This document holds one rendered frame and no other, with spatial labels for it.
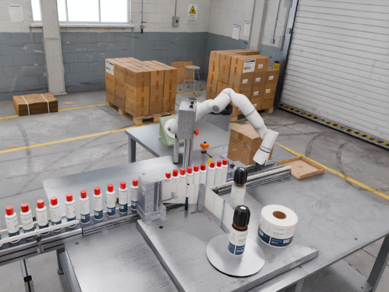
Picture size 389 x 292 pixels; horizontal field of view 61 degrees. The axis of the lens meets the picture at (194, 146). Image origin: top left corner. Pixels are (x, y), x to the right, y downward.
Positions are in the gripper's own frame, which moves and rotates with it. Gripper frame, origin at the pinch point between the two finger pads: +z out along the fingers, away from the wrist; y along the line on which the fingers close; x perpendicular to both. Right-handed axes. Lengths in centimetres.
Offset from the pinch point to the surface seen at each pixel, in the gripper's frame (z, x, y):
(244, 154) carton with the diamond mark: -3.4, 3.9, -20.3
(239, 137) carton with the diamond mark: -14.5, -1.2, -28.4
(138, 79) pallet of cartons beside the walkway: 0, 47, -332
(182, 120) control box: -21, -78, -3
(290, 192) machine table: 5.5, 18.1, 23.4
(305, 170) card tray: -8, 54, 5
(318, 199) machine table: 0.9, 30.5, 38.6
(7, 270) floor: 148, -130, -78
